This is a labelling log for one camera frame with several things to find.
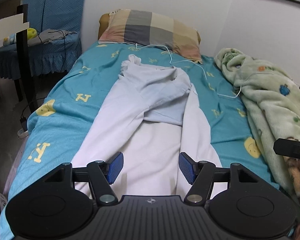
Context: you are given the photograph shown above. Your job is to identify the white and black desk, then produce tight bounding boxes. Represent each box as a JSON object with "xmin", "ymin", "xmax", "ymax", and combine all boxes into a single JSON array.
[{"xmin": 0, "ymin": 0, "xmax": 38, "ymax": 112}]

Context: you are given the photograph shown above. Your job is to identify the white t-shirt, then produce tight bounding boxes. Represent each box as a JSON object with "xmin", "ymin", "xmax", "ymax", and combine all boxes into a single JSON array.
[{"xmin": 72, "ymin": 55, "xmax": 221, "ymax": 197}]

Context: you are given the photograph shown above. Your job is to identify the white charging cable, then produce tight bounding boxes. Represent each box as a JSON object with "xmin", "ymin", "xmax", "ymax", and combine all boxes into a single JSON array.
[{"xmin": 135, "ymin": 42, "xmax": 243, "ymax": 99}]

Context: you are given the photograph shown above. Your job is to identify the teal patterned bed sheet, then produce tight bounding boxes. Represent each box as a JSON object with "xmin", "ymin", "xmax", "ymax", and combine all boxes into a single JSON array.
[{"xmin": 0, "ymin": 41, "xmax": 281, "ymax": 240}]

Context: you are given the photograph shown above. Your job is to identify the checkered pillow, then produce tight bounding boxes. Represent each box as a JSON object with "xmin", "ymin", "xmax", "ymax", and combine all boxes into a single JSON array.
[{"xmin": 98, "ymin": 9, "xmax": 203, "ymax": 63}]

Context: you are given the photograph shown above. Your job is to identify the grey cloth on chair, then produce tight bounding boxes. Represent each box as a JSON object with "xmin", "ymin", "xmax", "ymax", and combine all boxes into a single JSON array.
[{"xmin": 27, "ymin": 29, "xmax": 76, "ymax": 47}]

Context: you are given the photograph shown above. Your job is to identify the green fleece cartoon blanket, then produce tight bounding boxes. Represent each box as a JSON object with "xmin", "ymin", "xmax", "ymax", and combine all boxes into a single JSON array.
[{"xmin": 214, "ymin": 48, "xmax": 300, "ymax": 206}]

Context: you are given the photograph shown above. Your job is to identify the blue covered chair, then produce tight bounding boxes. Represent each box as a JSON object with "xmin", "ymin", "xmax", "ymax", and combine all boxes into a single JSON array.
[{"xmin": 0, "ymin": 0, "xmax": 88, "ymax": 78}]

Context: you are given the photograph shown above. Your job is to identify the green plush toy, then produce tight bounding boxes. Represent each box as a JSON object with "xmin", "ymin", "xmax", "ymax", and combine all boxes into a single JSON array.
[{"xmin": 27, "ymin": 28, "xmax": 38, "ymax": 40}]

